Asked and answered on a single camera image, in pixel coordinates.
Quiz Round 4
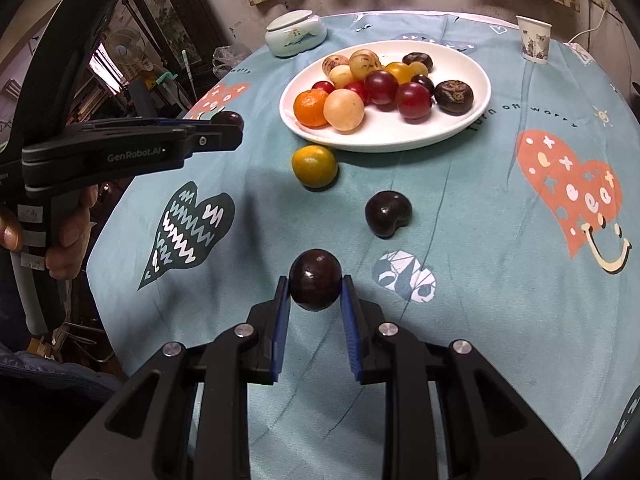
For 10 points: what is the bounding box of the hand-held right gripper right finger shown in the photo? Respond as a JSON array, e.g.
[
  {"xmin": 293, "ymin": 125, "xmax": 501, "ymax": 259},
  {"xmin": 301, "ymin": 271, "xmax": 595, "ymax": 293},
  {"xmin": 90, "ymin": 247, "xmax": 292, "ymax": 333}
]
[{"xmin": 340, "ymin": 274, "xmax": 584, "ymax": 480}]

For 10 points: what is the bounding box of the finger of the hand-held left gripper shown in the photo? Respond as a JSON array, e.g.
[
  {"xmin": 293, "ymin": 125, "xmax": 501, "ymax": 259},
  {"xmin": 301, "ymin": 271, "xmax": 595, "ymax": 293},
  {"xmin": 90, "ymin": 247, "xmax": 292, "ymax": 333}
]
[
  {"xmin": 62, "ymin": 116, "xmax": 218, "ymax": 133},
  {"xmin": 22, "ymin": 125, "xmax": 245, "ymax": 199}
]

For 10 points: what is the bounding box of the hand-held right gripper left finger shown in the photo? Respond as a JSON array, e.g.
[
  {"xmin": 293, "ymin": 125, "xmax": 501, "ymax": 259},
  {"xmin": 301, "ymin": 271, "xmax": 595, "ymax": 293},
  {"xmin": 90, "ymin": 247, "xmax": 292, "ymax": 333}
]
[{"xmin": 51, "ymin": 275, "xmax": 292, "ymax": 480}]

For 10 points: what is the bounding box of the orange mandarin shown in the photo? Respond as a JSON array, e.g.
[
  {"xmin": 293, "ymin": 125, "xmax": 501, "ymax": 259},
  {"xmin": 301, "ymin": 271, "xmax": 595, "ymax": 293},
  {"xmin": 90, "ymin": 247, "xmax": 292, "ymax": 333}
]
[{"xmin": 293, "ymin": 89, "xmax": 332, "ymax": 128}]

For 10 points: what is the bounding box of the brown blotched beige fruit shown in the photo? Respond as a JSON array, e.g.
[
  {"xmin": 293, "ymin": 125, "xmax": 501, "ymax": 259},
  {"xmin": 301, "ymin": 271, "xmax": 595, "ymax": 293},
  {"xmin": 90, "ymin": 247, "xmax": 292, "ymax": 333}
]
[{"xmin": 322, "ymin": 54, "xmax": 351, "ymax": 77}]

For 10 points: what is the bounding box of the smooth pale beige fruit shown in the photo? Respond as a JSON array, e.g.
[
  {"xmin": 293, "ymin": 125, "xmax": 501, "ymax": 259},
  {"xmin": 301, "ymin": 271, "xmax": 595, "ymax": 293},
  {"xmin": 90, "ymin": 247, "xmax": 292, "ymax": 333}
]
[{"xmin": 323, "ymin": 88, "xmax": 366, "ymax": 133}]

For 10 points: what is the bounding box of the white plate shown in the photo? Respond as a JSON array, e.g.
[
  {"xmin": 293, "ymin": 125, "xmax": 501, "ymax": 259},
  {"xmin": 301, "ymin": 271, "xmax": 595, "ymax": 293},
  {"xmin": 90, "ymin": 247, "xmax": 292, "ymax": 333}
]
[{"xmin": 279, "ymin": 40, "xmax": 492, "ymax": 153}]

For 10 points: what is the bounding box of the large spotted beige fruit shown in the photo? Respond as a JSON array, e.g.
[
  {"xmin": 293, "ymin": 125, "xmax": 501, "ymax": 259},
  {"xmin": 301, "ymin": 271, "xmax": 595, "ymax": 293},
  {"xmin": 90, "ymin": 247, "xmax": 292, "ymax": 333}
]
[{"xmin": 348, "ymin": 49, "xmax": 383, "ymax": 81}]

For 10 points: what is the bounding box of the large dark red plum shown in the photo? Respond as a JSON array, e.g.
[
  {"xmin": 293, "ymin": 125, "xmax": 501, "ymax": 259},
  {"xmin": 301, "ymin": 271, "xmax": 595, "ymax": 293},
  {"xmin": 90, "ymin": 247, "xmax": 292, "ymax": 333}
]
[{"xmin": 363, "ymin": 70, "xmax": 400, "ymax": 111}]

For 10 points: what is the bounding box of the small yellow-orange mandarin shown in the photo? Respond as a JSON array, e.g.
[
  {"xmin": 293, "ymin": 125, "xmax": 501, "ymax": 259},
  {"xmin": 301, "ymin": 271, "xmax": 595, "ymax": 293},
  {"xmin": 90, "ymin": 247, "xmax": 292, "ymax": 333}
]
[{"xmin": 382, "ymin": 61, "xmax": 413, "ymax": 86}]

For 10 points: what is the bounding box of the person's left hand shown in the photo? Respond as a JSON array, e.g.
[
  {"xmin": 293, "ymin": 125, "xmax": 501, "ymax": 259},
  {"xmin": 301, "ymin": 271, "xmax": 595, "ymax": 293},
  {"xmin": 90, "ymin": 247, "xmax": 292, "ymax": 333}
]
[{"xmin": 0, "ymin": 184, "xmax": 100, "ymax": 282}]

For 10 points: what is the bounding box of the teal broom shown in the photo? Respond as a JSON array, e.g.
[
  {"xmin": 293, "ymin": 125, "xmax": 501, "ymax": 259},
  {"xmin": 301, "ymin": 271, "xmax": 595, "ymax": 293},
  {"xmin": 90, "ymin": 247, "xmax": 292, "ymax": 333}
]
[{"xmin": 155, "ymin": 50, "xmax": 198, "ymax": 111}]

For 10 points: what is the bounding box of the white standing fan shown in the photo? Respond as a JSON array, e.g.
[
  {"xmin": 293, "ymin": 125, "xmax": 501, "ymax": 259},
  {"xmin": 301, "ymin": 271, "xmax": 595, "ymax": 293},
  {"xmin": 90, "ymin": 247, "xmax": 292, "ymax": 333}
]
[{"xmin": 102, "ymin": 26, "xmax": 146, "ymax": 86}]

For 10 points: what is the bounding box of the framed picture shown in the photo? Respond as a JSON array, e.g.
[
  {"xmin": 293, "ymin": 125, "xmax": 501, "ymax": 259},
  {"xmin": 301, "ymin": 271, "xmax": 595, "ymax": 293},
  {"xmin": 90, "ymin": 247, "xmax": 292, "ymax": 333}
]
[{"xmin": 134, "ymin": 0, "xmax": 201, "ymax": 68}]

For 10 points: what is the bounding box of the clear plastic bag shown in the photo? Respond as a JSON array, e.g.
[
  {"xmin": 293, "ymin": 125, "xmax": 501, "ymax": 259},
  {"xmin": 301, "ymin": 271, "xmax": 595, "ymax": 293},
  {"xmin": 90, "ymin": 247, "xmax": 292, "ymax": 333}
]
[{"xmin": 212, "ymin": 43, "xmax": 251, "ymax": 79}]

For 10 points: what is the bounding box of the heart-shaped dark plum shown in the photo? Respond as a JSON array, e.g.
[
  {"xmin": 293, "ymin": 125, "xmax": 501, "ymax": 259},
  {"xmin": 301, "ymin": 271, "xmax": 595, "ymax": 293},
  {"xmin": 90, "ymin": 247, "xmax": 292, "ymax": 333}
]
[{"xmin": 364, "ymin": 190, "xmax": 413, "ymax": 238}]

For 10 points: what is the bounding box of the blue printed tablecloth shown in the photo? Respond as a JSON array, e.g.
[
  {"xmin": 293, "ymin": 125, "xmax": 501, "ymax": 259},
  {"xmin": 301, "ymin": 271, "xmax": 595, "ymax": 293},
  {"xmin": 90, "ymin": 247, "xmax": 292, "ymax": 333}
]
[{"xmin": 85, "ymin": 10, "xmax": 640, "ymax": 480}]

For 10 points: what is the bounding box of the green-yellow mandarin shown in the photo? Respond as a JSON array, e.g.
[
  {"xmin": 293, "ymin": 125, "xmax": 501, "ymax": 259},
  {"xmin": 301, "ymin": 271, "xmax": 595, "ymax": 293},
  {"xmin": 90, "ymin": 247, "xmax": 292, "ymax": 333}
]
[{"xmin": 292, "ymin": 145, "xmax": 339, "ymax": 190}]

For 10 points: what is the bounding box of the pale green lidded ceramic jar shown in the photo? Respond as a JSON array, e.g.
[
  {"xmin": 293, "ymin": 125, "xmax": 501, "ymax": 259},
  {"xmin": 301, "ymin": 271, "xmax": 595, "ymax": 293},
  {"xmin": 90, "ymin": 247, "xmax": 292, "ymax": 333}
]
[{"xmin": 264, "ymin": 10, "xmax": 327, "ymax": 57}]

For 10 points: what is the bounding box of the person's blue clothing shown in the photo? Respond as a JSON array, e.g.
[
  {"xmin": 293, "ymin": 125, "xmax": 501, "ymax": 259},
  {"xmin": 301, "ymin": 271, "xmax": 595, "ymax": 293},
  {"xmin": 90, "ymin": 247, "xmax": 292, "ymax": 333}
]
[{"xmin": 0, "ymin": 347, "xmax": 125, "ymax": 411}]

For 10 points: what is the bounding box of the printed paper cup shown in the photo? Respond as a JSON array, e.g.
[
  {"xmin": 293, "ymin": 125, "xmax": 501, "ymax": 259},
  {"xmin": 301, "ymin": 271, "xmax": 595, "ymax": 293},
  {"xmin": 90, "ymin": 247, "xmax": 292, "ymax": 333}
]
[{"xmin": 516, "ymin": 15, "xmax": 552, "ymax": 65}]

